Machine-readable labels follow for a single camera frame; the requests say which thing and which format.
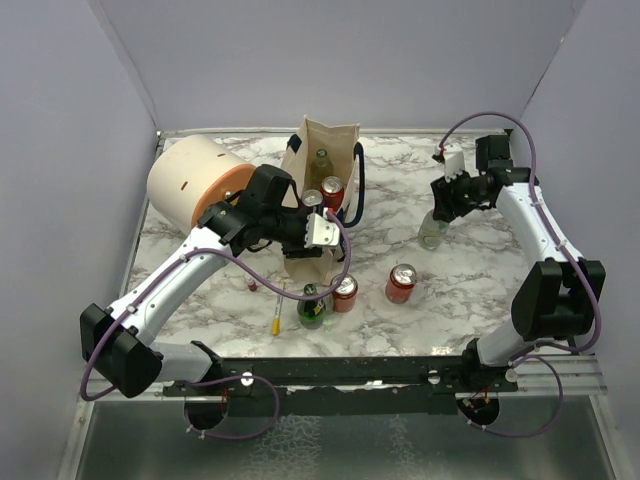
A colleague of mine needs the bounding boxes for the red soda can front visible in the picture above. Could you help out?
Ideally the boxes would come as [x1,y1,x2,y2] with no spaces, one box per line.
[332,274,358,313]

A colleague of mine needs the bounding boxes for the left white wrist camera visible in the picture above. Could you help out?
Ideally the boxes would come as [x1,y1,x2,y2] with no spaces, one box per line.
[304,213,341,249]

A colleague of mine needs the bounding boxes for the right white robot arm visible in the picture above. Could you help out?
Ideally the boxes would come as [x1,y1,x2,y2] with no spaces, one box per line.
[427,135,606,391]

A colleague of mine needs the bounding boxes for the clear glass bottle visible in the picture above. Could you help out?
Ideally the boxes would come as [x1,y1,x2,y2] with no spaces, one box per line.
[309,149,334,190]
[418,210,449,250]

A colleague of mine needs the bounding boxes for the yellow white marker pen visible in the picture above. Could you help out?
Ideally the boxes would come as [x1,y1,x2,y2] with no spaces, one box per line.
[271,294,284,336]

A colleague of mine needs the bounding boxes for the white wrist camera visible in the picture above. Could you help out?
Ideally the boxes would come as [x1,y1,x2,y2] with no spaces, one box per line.
[432,143,466,183]
[304,213,341,249]

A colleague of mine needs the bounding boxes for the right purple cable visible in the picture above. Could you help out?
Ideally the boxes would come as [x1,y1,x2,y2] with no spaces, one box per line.
[433,110,602,439]

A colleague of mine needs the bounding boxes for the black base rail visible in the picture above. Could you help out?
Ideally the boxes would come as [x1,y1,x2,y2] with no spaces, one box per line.
[163,349,517,417]

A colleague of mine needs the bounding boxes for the purple soda can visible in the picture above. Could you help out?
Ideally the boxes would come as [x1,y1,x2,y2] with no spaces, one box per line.
[301,189,325,213]

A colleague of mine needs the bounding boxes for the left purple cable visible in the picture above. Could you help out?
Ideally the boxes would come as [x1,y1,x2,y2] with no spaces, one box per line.
[79,209,353,441]

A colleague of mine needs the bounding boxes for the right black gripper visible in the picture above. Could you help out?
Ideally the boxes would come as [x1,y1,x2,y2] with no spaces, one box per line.
[432,167,489,222]

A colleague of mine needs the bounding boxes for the purple cable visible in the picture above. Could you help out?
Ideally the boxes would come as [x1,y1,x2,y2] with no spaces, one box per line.
[433,110,602,439]
[79,209,353,441]

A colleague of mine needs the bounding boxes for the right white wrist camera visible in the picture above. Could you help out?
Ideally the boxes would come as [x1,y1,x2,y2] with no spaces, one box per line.
[432,143,466,183]

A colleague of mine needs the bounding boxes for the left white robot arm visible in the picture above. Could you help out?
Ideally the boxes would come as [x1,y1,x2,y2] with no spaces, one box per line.
[79,165,315,401]

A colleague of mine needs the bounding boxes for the green glass bottle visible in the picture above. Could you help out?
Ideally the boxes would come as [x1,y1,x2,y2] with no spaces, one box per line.
[297,295,331,330]

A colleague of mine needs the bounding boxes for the cream canvas tote bag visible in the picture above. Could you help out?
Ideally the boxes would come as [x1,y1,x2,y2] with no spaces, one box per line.
[281,118,366,285]

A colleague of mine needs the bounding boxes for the red soda can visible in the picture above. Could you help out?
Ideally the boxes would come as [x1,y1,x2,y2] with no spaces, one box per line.
[385,264,417,304]
[332,274,358,313]

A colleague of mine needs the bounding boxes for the red cola can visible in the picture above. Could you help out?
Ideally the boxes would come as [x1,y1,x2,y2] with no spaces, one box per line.
[320,176,345,212]

